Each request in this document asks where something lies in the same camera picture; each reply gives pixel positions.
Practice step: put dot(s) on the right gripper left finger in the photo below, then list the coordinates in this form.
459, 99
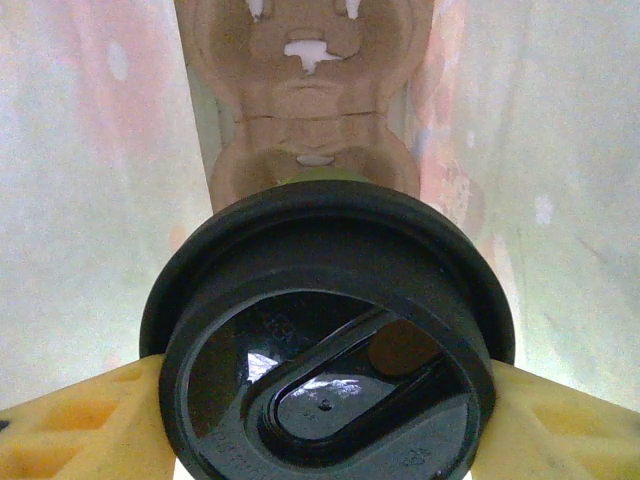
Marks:
75, 440

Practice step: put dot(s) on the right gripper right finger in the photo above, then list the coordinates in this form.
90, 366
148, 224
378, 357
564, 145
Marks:
565, 440

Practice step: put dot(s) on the white paper carry bag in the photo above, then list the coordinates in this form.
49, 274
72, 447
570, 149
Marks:
75, 200

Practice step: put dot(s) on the black coffee cup lid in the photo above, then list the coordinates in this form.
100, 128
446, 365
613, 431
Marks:
325, 310

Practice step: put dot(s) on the green takeout coffee cup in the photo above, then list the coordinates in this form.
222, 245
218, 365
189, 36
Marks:
322, 177

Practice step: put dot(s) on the brown cardboard cup carrier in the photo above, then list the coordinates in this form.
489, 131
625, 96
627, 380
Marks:
310, 100

